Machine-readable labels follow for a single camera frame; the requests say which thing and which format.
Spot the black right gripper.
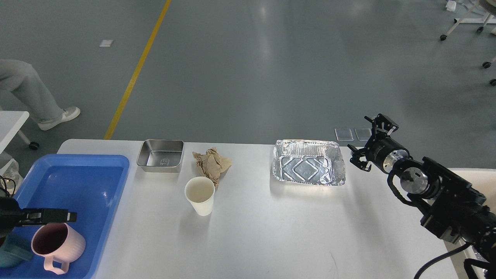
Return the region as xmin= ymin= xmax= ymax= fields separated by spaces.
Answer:
xmin=347 ymin=114 xmax=410 ymax=174

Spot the white bin right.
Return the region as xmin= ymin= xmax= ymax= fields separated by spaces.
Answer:
xmin=444 ymin=168 xmax=496 ymax=279

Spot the white paper cup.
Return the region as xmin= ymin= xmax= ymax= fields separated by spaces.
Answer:
xmin=184 ymin=176 xmax=216 ymax=217

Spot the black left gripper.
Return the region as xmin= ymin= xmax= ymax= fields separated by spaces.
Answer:
xmin=0 ymin=197 xmax=77 ymax=238

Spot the black wheeled chair base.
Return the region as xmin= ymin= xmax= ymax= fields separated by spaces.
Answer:
xmin=482 ymin=56 xmax=496 ymax=86

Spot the crumpled brown paper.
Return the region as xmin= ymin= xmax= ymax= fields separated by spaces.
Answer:
xmin=192 ymin=147 xmax=233 ymax=189

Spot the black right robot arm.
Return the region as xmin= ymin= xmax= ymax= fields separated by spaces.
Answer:
xmin=348 ymin=114 xmax=496 ymax=279

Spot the blue plastic tray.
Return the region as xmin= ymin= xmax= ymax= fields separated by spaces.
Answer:
xmin=0 ymin=154 xmax=129 ymax=279

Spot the person in white clothes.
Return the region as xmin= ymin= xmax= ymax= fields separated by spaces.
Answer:
xmin=0 ymin=59 xmax=81 ymax=131

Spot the white wheeled cart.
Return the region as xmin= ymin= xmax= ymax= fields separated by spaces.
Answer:
xmin=439 ymin=0 xmax=496 ymax=41

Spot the pink plastic mug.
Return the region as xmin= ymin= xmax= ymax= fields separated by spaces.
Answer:
xmin=31 ymin=223 xmax=86 ymax=275

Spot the teal mug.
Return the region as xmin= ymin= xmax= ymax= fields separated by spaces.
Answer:
xmin=0 ymin=232 xmax=34 ymax=268

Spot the aluminium foil tray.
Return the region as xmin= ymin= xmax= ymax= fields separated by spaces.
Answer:
xmin=272 ymin=139 xmax=346 ymax=186

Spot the stainless steel rectangular tray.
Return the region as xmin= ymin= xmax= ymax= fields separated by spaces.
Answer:
xmin=136 ymin=139 xmax=184 ymax=173

